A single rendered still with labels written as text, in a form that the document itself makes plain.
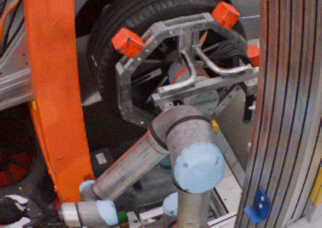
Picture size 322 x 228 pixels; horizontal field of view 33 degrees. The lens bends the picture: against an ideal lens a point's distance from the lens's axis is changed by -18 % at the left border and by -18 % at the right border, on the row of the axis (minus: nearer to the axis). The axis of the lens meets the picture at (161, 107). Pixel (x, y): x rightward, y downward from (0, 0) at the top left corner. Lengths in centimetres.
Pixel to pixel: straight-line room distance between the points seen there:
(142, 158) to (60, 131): 54
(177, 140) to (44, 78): 60
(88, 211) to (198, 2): 112
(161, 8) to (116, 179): 90
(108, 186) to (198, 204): 26
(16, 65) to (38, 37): 74
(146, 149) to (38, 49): 48
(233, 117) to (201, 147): 215
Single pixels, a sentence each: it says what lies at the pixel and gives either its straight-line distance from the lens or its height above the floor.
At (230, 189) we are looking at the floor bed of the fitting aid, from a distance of 314.
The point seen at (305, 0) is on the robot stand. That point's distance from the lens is 112.
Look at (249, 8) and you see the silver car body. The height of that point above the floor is 95.
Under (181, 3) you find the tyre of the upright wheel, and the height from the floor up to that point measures 117.
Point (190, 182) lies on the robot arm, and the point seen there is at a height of 140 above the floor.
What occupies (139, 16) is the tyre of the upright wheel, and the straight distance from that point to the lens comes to 238.
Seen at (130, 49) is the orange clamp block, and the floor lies 107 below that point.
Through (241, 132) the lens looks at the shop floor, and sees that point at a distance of 351.
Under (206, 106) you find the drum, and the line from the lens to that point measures 245.
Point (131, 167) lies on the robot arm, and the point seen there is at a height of 129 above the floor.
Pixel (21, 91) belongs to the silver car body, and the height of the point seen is 82.
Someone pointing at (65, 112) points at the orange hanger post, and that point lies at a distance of 205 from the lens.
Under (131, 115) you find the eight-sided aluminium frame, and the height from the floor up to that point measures 75.
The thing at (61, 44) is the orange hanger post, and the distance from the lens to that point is 187.
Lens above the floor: 253
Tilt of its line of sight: 44 degrees down
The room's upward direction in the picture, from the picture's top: 1 degrees counter-clockwise
